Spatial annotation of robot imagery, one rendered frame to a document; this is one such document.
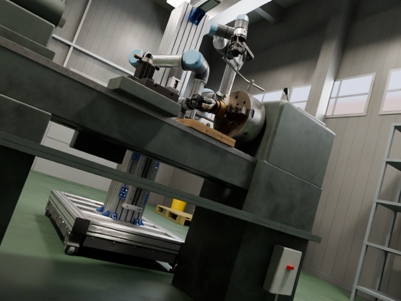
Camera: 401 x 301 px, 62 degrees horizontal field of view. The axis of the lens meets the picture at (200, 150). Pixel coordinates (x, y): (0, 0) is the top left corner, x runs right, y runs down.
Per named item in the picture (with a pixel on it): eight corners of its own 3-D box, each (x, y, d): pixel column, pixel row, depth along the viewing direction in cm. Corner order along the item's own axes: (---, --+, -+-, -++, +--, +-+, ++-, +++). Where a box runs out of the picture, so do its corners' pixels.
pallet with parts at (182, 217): (219, 235, 682) (225, 216, 688) (179, 224, 634) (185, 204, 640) (188, 220, 802) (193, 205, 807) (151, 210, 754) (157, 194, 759)
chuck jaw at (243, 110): (238, 112, 197) (253, 110, 187) (237, 120, 196) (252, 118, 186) (225, 104, 191) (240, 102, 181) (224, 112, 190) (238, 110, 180)
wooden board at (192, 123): (194, 143, 205) (196, 137, 206) (233, 147, 176) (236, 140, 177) (154, 125, 188) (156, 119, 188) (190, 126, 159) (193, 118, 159)
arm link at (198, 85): (200, 66, 232) (179, 132, 225) (194, 58, 222) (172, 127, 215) (215, 68, 227) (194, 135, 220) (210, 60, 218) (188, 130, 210)
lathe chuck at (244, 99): (216, 138, 215) (236, 94, 215) (247, 150, 190) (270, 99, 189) (206, 134, 210) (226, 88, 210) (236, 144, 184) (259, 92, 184)
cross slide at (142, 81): (136, 107, 186) (138, 100, 187) (176, 104, 151) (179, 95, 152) (106, 94, 176) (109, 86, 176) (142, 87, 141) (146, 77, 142)
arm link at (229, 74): (210, 104, 273) (230, 37, 248) (228, 110, 272) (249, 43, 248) (208, 109, 262) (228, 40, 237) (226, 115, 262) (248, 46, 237)
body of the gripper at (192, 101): (194, 105, 187) (182, 106, 197) (206, 111, 192) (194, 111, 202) (199, 93, 188) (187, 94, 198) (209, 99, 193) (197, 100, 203)
